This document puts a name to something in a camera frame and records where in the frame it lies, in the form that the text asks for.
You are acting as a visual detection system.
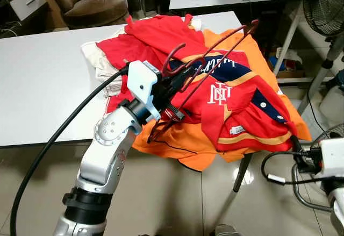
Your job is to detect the red plastic clothes hanger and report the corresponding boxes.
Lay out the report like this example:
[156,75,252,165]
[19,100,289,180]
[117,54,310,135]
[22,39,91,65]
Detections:
[146,20,260,142]

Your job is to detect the red jersey navy tan trim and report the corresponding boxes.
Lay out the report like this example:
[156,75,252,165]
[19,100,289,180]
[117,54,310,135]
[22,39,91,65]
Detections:
[161,53,299,153]

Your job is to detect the black floor fan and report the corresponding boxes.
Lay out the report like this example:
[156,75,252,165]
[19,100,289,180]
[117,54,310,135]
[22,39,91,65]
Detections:
[293,122,344,213]

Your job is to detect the orange polo shirt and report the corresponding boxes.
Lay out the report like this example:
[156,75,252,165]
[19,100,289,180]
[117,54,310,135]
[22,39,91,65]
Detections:
[132,27,312,172]

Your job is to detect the cream white garment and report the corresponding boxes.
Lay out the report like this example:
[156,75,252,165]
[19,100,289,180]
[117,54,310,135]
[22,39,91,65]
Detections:
[81,29,130,98]

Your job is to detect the blue white bag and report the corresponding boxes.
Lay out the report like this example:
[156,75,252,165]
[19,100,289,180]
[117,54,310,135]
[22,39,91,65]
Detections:
[268,47,303,78]

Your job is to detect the grey robot right foot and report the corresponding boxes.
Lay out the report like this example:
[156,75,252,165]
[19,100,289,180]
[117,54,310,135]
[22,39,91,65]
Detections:
[214,224,242,236]

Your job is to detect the brown armchair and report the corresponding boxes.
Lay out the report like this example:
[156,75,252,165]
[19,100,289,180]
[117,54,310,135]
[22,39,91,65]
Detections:
[46,0,130,30]

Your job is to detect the white table black legs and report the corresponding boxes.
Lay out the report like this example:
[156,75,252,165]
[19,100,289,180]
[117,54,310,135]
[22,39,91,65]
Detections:
[0,11,302,194]

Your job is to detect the black desk white drawer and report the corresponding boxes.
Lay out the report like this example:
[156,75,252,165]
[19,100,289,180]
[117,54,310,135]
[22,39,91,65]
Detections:
[0,0,49,38]

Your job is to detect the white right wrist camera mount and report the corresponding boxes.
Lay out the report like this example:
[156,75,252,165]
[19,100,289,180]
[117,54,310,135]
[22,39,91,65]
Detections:
[317,138,344,178]

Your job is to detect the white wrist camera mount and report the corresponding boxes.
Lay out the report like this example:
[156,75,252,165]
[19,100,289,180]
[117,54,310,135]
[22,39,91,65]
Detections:
[317,138,344,178]
[126,60,162,123]

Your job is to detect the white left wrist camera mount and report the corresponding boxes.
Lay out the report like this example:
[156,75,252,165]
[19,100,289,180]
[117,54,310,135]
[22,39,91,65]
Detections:
[126,60,162,123]

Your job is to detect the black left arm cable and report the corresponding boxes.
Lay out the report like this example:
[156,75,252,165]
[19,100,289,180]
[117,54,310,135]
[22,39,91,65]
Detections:
[10,67,130,236]

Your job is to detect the black pedestal fan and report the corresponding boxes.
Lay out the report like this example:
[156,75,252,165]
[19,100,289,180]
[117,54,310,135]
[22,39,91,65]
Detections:
[298,0,344,113]

